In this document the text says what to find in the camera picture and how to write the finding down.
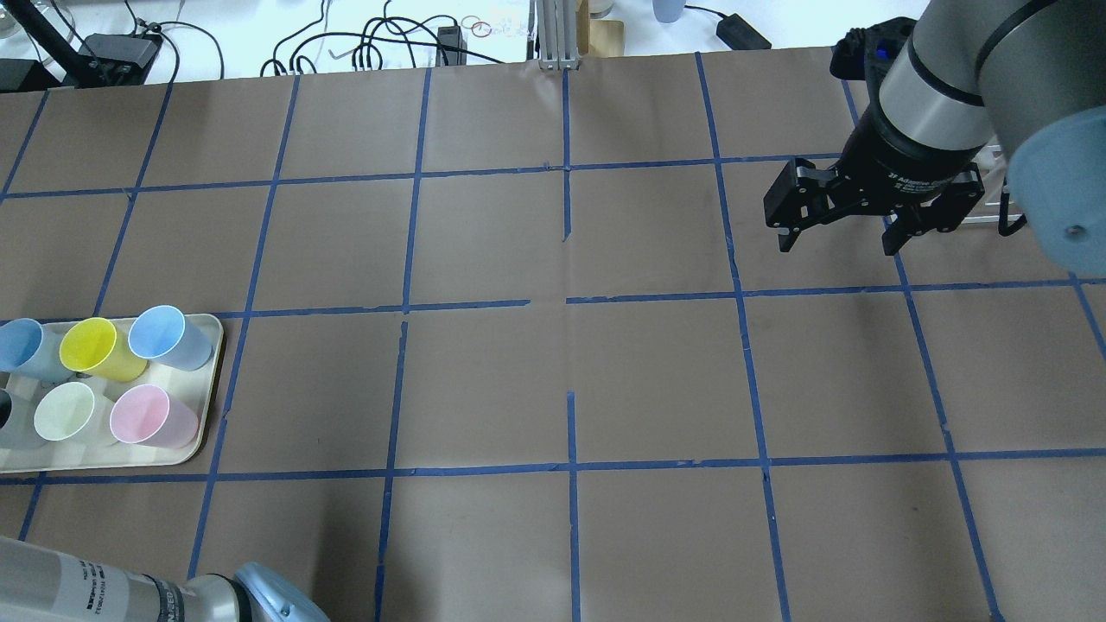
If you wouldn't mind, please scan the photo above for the grey white plastic cup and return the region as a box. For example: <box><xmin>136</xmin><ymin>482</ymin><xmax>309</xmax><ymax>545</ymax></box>
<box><xmin>1</xmin><ymin>388</ymin><xmax>48</xmax><ymax>450</ymax></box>

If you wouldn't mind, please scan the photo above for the blue cup on side table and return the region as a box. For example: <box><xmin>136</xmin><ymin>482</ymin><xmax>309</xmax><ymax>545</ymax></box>
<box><xmin>653</xmin><ymin>0</ymin><xmax>686</xmax><ymax>24</ymax></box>

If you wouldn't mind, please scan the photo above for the pink plastic cup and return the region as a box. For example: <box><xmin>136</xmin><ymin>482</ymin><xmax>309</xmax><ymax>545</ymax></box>
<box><xmin>109</xmin><ymin>384</ymin><xmax>199</xmax><ymax>449</ymax></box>

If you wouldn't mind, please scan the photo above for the black power adapter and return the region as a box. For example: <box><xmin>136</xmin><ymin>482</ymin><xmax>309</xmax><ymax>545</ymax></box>
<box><xmin>714</xmin><ymin>13</ymin><xmax>772</xmax><ymax>51</ymax></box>

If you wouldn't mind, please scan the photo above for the aluminium frame post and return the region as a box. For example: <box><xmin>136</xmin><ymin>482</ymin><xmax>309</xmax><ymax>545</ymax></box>
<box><xmin>532</xmin><ymin>1</ymin><xmax>586</xmax><ymax>72</ymax></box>

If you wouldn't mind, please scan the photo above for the light blue cup far left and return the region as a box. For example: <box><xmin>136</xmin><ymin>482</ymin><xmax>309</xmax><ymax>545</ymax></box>
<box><xmin>1</xmin><ymin>318</ymin><xmax>74</xmax><ymax>383</ymax></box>

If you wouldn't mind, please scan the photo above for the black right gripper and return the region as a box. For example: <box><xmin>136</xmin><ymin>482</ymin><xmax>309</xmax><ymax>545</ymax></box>
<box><xmin>763</xmin><ymin>93</ymin><xmax>975</xmax><ymax>257</ymax></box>

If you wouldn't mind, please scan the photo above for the black cable bundle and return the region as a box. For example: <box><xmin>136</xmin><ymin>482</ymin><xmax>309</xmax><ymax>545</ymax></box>
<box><xmin>259</xmin><ymin>0</ymin><xmax>507</xmax><ymax>77</ymax></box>

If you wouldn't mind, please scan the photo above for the wooden mug tree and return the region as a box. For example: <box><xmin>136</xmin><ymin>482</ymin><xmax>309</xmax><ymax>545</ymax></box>
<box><xmin>573</xmin><ymin>1</ymin><xmax>626</xmax><ymax>58</ymax></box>

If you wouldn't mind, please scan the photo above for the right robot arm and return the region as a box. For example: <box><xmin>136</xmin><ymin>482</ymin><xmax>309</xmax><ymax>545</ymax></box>
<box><xmin>763</xmin><ymin>1</ymin><xmax>1105</xmax><ymax>276</ymax></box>

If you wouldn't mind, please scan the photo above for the white wire cup rack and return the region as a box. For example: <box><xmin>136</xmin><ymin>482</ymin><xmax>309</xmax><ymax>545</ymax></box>
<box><xmin>932</xmin><ymin>138</ymin><xmax>1027</xmax><ymax>237</ymax></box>

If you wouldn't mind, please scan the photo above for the pale green plastic cup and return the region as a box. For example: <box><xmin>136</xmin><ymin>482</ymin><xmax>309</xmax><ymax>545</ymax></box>
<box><xmin>33</xmin><ymin>382</ymin><xmax>118</xmax><ymax>447</ymax></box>

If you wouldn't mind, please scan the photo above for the blue plastic cup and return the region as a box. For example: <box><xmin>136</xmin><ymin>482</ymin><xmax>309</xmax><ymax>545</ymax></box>
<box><xmin>128</xmin><ymin>305</ymin><xmax>213</xmax><ymax>371</ymax></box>

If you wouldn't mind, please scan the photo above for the yellow plastic cup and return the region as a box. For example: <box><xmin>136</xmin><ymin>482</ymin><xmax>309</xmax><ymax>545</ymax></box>
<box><xmin>59</xmin><ymin>317</ymin><xmax>149</xmax><ymax>383</ymax></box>

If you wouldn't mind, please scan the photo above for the cream plastic tray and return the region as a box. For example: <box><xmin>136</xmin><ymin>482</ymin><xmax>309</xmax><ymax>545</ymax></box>
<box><xmin>1</xmin><ymin>314</ymin><xmax>225</xmax><ymax>475</ymax></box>

